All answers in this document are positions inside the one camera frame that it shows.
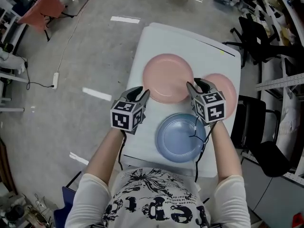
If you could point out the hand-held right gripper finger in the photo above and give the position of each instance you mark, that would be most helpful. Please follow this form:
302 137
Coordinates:
209 86
192 91

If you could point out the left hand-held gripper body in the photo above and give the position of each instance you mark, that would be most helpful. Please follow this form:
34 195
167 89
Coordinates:
122 120

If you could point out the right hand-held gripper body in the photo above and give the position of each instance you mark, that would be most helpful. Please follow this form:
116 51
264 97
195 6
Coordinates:
215 110

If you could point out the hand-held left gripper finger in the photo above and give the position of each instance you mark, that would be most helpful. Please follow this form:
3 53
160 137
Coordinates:
145 100
128 94

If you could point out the pink big plate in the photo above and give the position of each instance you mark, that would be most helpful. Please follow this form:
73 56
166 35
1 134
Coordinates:
230 96
166 77

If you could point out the blue big plate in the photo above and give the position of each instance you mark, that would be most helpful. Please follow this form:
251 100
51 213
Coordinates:
175 139

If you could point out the person's left forearm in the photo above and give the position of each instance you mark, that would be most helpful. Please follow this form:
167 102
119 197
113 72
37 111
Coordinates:
104 151

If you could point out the person's right forearm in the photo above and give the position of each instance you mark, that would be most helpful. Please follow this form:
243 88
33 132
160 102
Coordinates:
225 151

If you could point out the white folding table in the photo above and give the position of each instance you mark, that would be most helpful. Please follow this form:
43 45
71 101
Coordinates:
166 39

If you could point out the black office chair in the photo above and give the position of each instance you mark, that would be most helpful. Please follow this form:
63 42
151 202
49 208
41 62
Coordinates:
256 37

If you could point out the white metal shelf rack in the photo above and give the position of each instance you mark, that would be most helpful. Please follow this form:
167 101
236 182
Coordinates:
280 82

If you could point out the white power strip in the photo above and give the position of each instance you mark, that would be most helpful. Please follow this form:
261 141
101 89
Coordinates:
55 81

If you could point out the person's white printed shirt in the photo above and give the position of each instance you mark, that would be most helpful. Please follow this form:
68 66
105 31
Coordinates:
156 198

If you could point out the black cloth stand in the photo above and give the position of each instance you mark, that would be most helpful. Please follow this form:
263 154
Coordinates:
48 37

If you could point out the grey cabinet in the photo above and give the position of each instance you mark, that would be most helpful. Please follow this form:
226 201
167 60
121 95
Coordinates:
273 198

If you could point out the blue chair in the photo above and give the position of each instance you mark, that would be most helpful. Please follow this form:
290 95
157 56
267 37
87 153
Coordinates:
59 212

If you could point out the white desk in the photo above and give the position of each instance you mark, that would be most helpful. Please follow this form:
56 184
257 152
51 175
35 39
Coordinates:
12 77

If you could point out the salmon pink chair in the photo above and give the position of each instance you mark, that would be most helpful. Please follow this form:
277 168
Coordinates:
40 8

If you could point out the brown wooden board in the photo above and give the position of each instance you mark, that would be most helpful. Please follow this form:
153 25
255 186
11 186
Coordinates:
6 165

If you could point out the black metal-frame chair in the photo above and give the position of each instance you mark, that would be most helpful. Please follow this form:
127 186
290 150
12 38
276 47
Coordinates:
256 122

